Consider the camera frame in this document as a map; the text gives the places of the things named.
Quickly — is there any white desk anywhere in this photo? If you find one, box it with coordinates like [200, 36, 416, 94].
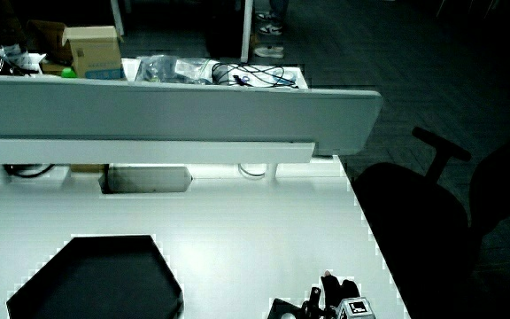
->
[0, 154, 412, 319]

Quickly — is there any white table leg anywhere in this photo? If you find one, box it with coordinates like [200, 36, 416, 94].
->
[240, 0, 255, 64]

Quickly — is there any black office chair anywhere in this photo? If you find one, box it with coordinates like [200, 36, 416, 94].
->
[351, 126, 510, 319]

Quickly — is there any black hexagonal tray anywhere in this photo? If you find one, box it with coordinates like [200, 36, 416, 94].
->
[5, 234, 185, 319]

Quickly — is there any clear plastic bag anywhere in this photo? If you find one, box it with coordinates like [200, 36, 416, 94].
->
[134, 54, 214, 86]

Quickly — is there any grey power box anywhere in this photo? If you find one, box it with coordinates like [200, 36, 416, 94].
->
[99, 164, 194, 195]

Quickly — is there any person's right hand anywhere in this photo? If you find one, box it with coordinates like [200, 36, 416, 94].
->
[301, 270, 377, 319]

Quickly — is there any grey desk divider panel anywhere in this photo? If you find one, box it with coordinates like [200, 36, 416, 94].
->
[0, 74, 384, 157]

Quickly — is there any grey cable loop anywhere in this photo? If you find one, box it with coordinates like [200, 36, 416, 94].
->
[236, 163, 267, 179]

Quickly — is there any brown open cardboard box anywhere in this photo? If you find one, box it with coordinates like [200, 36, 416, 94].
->
[25, 19, 73, 75]

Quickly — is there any black cable under shelf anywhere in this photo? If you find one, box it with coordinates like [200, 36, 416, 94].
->
[3, 163, 57, 180]

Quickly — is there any cardboard box with blue label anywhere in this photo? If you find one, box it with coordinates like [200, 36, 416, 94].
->
[61, 25, 127, 82]

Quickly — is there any black coiled cable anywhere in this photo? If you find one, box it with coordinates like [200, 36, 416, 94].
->
[211, 61, 300, 89]

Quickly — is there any white loose shoe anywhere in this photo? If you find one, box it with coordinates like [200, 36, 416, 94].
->
[252, 44, 285, 59]

